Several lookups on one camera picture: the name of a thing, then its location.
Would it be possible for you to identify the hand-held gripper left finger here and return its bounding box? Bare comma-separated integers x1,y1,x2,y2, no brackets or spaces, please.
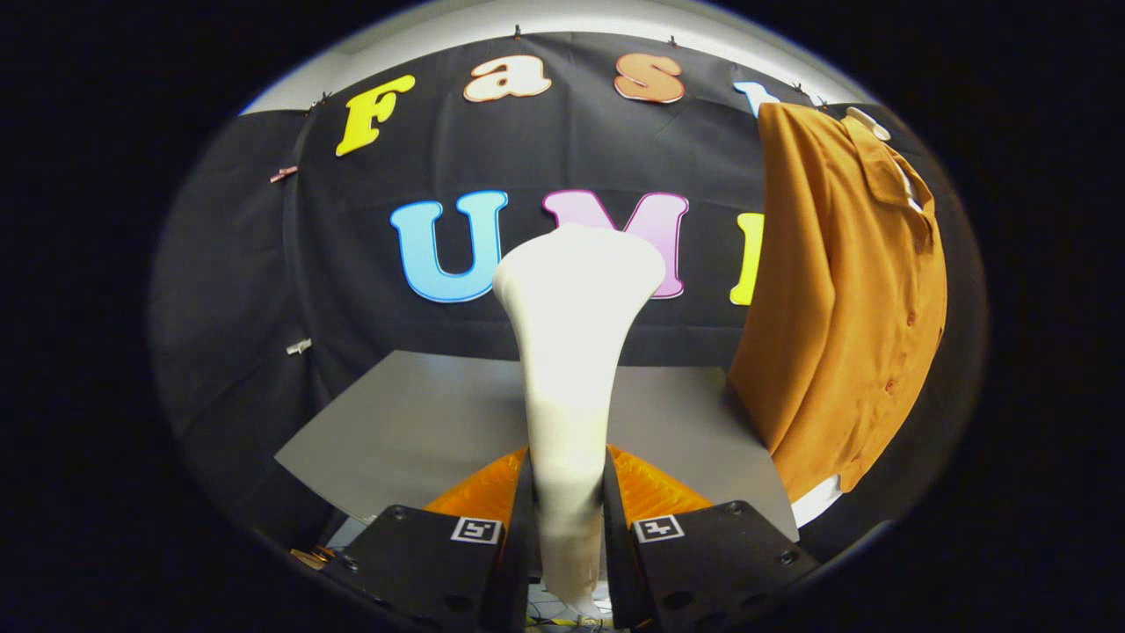
312,447,537,633

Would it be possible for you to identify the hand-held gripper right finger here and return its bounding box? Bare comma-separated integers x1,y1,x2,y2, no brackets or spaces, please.
602,444,823,633

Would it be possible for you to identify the white garment steamer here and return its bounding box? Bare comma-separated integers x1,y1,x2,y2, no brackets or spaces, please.
492,222,667,618

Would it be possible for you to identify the orange button shirt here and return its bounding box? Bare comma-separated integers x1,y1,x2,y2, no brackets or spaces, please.
728,101,948,504

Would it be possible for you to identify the black backdrop cloth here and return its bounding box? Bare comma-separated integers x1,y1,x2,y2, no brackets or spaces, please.
148,33,990,564

